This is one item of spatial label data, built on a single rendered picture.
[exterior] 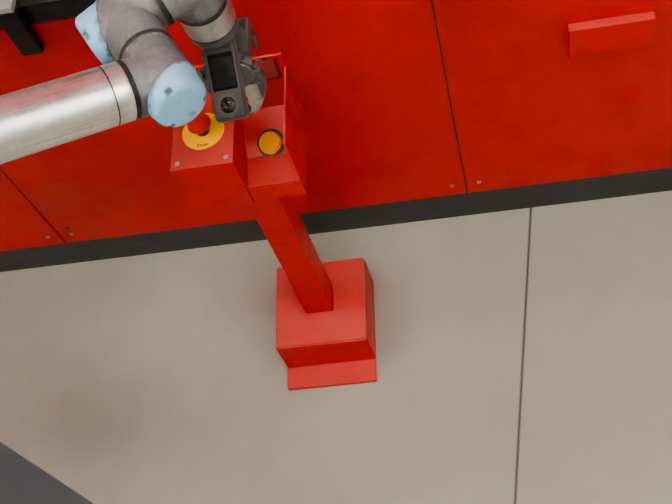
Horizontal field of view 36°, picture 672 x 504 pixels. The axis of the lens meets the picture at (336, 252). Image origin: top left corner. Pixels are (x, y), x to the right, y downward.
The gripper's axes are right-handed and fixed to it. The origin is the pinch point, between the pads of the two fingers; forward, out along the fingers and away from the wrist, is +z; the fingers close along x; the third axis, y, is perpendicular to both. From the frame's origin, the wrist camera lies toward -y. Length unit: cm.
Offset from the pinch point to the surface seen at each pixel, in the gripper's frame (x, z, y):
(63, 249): 71, 79, 21
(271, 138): -0.3, 11.0, 1.4
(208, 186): 10.5, 11.1, -6.0
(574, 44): -53, 28, 23
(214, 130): 7.9, 5.9, 1.2
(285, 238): 4.6, 39.2, -3.4
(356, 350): -2, 76, -14
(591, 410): -49, 82, -30
